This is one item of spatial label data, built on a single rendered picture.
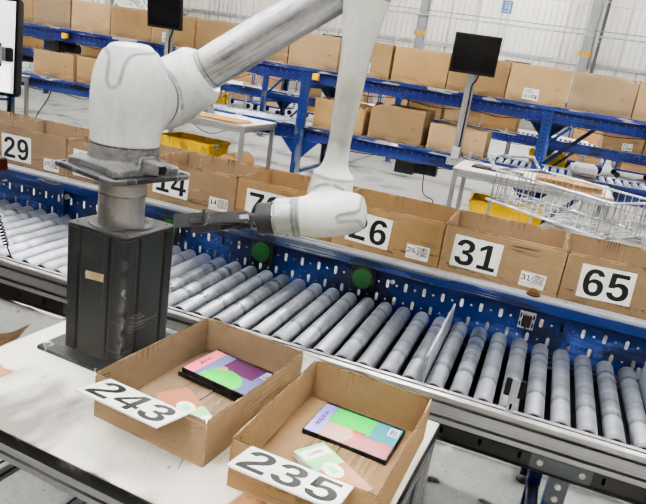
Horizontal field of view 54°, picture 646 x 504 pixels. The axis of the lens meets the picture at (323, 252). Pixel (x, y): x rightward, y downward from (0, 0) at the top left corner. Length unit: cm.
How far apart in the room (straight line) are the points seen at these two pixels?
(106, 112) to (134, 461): 72
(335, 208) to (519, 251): 90
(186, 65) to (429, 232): 101
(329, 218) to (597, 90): 538
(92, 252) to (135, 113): 33
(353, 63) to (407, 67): 542
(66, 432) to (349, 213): 73
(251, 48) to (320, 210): 43
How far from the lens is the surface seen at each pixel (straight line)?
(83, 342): 164
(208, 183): 245
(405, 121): 653
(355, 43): 137
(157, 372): 154
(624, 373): 215
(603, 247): 244
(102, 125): 146
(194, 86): 159
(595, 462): 173
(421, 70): 676
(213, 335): 164
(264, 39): 156
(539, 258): 215
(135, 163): 146
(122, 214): 151
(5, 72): 233
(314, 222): 140
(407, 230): 219
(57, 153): 286
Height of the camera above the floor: 152
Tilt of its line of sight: 17 degrees down
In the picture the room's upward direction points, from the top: 9 degrees clockwise
